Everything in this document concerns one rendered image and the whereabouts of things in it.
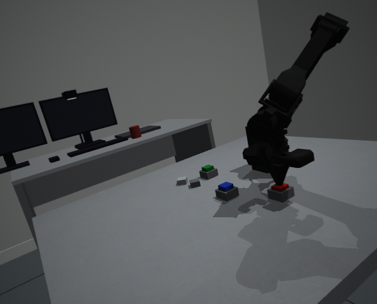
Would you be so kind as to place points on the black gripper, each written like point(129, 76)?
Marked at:
point(278, 165)

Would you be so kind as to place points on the green button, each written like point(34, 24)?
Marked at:
point(208, 172)

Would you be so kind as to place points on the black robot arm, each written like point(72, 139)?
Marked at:
point(285, 93)

